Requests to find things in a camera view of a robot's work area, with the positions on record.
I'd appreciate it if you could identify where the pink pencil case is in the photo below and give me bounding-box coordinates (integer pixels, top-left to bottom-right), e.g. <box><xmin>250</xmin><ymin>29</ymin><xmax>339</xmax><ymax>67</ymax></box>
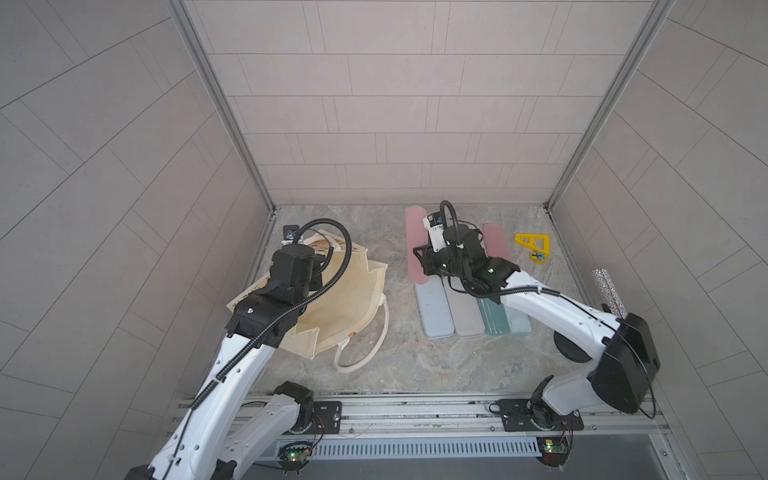
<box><xmin>482</xmin><ymin>223</ymin><xmax>512</xmax><ymax>261</ymax></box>

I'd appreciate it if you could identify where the floral canvas tote bag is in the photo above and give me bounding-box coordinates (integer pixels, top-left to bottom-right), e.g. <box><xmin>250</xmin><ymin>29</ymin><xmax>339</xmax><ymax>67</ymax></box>
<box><xmin>226</xmin><ymin>229</ymin><xmax>390</xmax><ymax>374</ymax></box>

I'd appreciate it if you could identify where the light blue grey pencil case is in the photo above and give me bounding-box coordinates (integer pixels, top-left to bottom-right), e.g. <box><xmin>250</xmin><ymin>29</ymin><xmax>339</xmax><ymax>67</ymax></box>
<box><xmin>414</xmin><ymin>276</ymin><xmax>455</xmax><ymax>339</ymax></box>

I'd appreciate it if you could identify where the salmon red pencil case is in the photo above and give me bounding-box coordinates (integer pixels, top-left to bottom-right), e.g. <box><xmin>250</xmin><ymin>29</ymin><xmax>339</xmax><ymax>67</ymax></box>
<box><xmin>405</xmin><ymin>206</ymin><xmax>429</xmax><ymax>285</ymax></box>

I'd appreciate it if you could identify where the translucent white pencil case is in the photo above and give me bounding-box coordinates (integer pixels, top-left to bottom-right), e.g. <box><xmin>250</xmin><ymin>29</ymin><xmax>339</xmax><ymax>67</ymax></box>
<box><xmin>443</xmin><ymin>278</ymin><xmax>485</xmax><ymax>337</ymax></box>

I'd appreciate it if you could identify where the light teal pencil case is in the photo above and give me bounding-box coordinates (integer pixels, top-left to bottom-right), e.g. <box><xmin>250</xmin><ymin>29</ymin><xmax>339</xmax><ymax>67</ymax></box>
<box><xmin>477</xmin><ymin>299</ymin><xmax>511</xmax><ymax>336</ymax></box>

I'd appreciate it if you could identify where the pale blue pencil case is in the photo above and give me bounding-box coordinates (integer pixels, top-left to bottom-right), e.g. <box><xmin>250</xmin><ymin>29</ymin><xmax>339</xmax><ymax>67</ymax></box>
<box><xmin>504</xmin><ymin>306</ymin><xmax>532</xmax><ymax>336</ymax></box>

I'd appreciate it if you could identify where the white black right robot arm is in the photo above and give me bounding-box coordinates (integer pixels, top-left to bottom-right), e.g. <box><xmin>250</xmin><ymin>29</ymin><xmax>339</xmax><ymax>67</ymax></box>
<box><xmin>412</xmin><ymin>226</ymin><xmax>660</xmax><ymax>430</ymax></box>

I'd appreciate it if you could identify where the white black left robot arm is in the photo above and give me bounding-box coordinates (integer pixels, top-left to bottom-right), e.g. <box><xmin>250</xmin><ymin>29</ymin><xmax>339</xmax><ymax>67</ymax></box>
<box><xmin>126</xmin><ymin>244</ymin><xmax>351</xmax><ymax>479</ymax></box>

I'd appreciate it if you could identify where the yellow triangular wooden toy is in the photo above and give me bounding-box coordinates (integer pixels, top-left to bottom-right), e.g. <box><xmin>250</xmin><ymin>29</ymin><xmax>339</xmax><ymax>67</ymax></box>
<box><xmin>514</xmin><ymin>233</ymin><xmax>551</xmax><ymax>264</ymax></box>

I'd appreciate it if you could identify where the glittery silver microphone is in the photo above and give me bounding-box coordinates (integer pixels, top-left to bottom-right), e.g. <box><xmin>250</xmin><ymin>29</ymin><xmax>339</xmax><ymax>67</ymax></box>
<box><xmin>592</xmin><ymin>269</ymin><xmax>628</xmax><ymax>319</ymax></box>

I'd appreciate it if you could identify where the black microphone stand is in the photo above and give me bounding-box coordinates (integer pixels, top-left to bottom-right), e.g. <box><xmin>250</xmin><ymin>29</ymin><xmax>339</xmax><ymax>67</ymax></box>
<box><xmin>553</xmin><ymin>331</ymin><xmax>592</xmax><ymax>364</ymax></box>

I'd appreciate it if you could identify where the left circuit board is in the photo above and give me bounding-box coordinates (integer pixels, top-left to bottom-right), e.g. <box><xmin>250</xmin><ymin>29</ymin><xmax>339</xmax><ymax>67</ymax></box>
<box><xmin>277</xmin><ymin>441</ymin><xmax>314</xmax><ymax>475</ymax></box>

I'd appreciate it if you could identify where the circuit board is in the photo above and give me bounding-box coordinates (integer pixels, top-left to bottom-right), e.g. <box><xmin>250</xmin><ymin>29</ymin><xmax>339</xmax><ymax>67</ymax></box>
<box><xmin>277</xmin><ymin>441</ymin><xmax>314</xmax><ymax>475</ymax></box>
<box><xmin>536</xmin><ymin>437</ymin><xmax>571</xmax><ymax>468</ymax></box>

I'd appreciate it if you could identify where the right circuit board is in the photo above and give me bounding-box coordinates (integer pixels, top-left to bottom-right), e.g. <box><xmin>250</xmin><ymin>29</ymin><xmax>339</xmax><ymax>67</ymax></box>
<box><xmin>536</xmin><ymin>437</ymin><xmax>571</xmax><ymax>468</ymax></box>

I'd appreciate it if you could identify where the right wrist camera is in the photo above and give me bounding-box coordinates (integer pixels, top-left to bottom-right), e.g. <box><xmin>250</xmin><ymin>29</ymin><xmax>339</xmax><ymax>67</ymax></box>
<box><xmin>423</xmin><ymin>212</ymin><xmax>446</xmax><ymax>252</ymax></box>

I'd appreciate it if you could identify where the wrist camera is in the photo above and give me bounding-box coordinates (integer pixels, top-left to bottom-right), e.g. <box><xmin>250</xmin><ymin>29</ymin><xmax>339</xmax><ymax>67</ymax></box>
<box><xmin>282</xmin><ymin>225</ymin><xmax>301</xmax><ymax>243</ymax></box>
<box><xmin>423</xmin><ymin>212</ymin><xmax>446</xmax><ymax>252</ymax></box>

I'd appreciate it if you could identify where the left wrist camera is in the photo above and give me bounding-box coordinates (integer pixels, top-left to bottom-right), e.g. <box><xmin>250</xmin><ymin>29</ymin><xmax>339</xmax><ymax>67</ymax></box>
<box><xmin>282</xmin><ymin>225</ymin><xmax>301</xmax><ymax>243</ymax></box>

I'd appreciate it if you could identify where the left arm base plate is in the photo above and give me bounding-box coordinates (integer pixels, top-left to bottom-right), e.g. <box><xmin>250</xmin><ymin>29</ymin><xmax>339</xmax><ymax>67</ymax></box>
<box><xmin>286</xmin><ymin>401</ymin><xmax>343</xmax><ymax>435</ymax></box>

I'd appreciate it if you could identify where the aluminium mounting rail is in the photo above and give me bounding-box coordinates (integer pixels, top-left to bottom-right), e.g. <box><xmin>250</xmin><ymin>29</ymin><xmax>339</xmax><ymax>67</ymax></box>
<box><xmin>227</xmin><ymin>392</ymin><xmax>671</xmax><ymax>439</ymax></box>

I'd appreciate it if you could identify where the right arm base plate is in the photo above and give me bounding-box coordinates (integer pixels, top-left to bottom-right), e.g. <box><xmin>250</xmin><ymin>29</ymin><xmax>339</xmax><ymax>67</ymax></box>
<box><xmin>488</xmin><ymin>399</ymin><xmax>584</xmax><ymax>433</ymax></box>

